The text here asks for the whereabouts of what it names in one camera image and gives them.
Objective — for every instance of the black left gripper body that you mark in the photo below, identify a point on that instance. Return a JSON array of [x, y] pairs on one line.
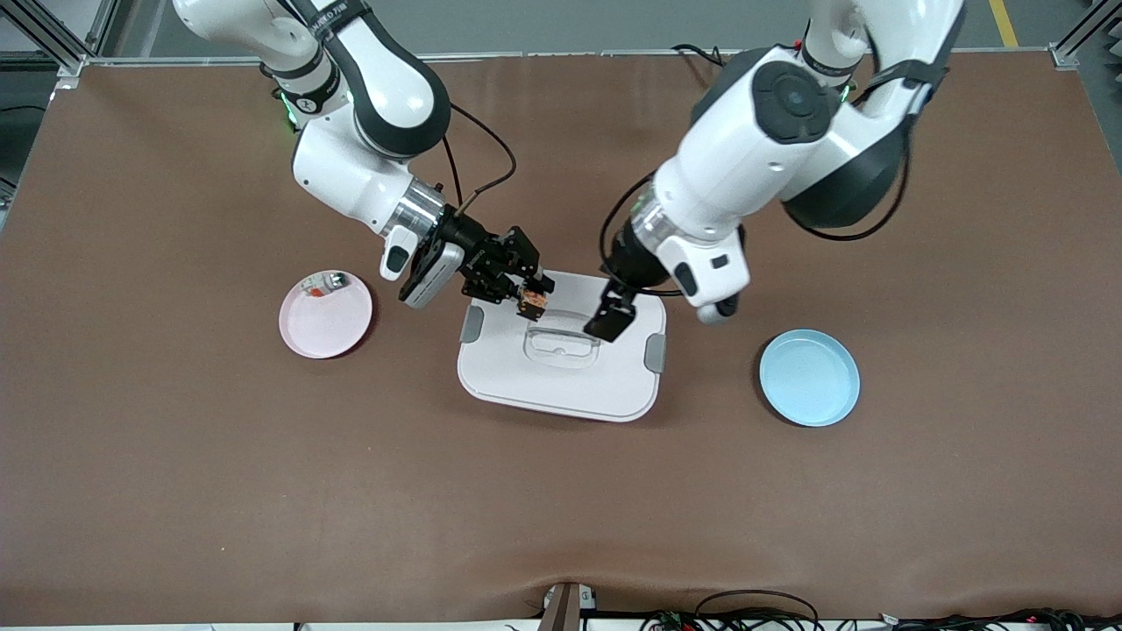
[[629, 263]]

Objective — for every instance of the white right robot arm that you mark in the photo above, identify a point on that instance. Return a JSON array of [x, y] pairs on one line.
[[351, 166]]

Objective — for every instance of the grey box latch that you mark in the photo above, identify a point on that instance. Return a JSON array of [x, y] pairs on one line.
[[655, 353], [472, 324]]

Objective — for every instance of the orange and black switch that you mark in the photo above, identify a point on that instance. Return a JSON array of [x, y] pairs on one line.
[[532, 305]]

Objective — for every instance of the pink round plate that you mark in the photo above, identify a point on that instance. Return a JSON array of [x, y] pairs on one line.
[[324, 329]]

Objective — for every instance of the light blue round plate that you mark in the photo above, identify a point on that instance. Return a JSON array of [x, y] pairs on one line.
[[811, 386]]

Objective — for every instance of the aluminium frame post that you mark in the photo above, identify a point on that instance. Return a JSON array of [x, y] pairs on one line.
[[103, 22], [1065, 54]]

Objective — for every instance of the small white orange switch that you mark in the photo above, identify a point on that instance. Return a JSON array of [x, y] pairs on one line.
[[326, 285]]

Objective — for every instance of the white lidded storage box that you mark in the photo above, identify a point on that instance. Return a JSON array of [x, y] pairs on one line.
[[526, 386]]

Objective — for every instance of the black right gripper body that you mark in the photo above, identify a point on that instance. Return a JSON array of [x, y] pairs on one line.
[[463, 233]]

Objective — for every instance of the metal bracket at table edge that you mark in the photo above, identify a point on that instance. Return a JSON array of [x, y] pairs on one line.
[[565, 609]]

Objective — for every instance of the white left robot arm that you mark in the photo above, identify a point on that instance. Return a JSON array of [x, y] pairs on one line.
[[754, 149]]

